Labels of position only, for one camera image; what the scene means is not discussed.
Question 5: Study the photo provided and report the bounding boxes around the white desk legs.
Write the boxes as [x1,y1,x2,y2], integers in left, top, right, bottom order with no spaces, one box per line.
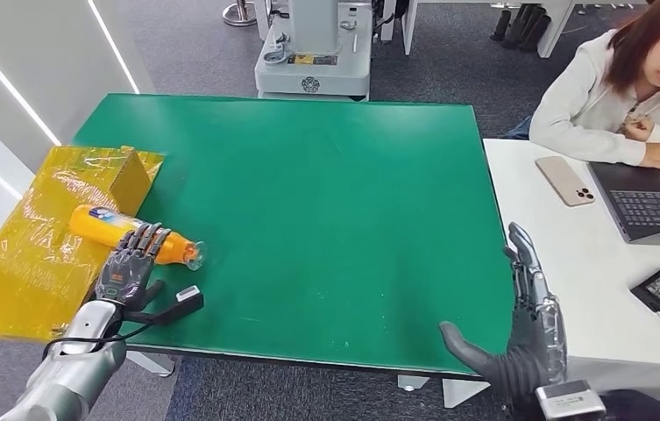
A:
[380,0,418,56]

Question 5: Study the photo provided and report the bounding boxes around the yellow taped cardboard box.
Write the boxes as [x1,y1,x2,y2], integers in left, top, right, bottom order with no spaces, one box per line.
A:
[0,145,166,342]

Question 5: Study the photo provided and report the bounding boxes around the chrome stand base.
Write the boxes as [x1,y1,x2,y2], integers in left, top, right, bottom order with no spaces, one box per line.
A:
[222,0,258,28]

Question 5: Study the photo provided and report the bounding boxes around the person's left hand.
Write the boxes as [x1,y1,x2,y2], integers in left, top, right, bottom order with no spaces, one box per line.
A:
[622,114,655,142]

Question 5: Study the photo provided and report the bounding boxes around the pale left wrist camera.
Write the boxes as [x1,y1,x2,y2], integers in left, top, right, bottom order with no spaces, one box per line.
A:
[124,285,205,326]

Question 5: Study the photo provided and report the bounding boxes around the black cylindrical legs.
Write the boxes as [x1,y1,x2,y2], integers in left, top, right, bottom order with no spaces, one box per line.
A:
[489,5,552,54]

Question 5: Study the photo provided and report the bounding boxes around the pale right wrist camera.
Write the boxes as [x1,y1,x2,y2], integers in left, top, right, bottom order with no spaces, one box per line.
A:
[534,380,607,421]

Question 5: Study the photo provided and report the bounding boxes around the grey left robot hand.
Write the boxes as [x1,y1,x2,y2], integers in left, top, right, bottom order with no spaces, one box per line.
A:
[95,222,172,309]

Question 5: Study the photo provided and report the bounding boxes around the dark grey laptop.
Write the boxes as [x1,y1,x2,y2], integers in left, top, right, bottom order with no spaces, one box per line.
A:
[587,161,660,248]

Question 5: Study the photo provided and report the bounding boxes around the orange plastic bottle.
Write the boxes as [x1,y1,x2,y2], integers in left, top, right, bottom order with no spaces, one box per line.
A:
[68,204,208,272]

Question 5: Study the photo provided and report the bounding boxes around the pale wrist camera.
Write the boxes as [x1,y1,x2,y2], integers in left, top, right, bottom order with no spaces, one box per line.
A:
[534,380,607,421]
[124,285,205,326]

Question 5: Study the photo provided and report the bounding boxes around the white desk side panel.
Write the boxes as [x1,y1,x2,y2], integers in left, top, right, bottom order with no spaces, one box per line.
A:
[536,0,575,60]

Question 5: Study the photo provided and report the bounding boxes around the beige smartphone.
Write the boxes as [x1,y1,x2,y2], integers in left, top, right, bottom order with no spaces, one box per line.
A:
[535,155,597,208]

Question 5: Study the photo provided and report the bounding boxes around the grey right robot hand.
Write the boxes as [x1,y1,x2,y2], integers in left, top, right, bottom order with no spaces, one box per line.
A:
[438,221,569,402]

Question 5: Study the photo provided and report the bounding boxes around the white table leg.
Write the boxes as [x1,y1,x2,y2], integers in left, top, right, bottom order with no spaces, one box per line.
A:
[126,351,177,378]

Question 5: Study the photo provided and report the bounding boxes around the person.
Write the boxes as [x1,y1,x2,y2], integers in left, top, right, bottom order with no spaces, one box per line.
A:
[503,0,660,178]

